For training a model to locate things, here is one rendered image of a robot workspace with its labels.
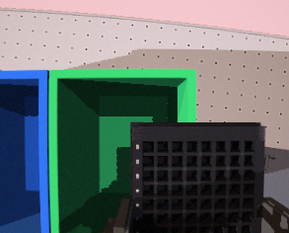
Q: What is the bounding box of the grey perforated base plate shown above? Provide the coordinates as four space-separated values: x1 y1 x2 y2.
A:
0 8 289 150

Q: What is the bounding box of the black well plate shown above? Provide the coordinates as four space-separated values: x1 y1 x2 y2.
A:
130 122 265 233

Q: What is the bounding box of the green open-top bin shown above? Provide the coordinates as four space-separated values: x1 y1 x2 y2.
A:
49 69 196 233

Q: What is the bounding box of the blue open-top bin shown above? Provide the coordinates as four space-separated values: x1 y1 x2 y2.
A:
0 70 51 233

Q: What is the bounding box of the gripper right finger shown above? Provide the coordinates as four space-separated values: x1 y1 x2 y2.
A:
261 197 289 233

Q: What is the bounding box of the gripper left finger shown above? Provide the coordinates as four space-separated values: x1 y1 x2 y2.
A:
103 198 133 233

